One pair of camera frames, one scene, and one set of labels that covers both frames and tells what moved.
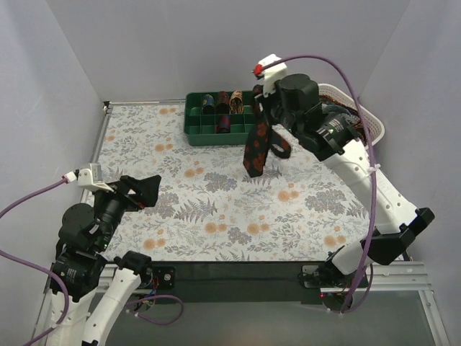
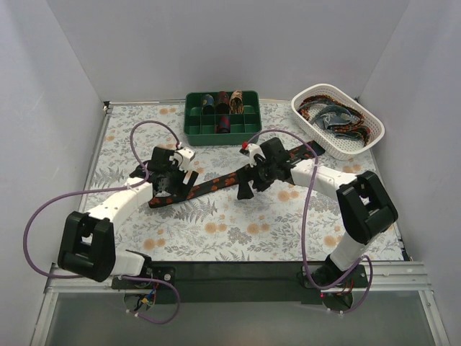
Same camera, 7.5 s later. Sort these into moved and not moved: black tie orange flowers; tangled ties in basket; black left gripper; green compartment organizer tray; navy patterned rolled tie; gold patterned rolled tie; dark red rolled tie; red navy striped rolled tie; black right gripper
Moved: black left gripper; black tie orange flowers; black right gripper
Not moved: green compartment organizer tray; navy patterned rolled tie; dark red rolled tie; tangled ties in basket; gold patterned rolled tie; red navy striped rolled tie
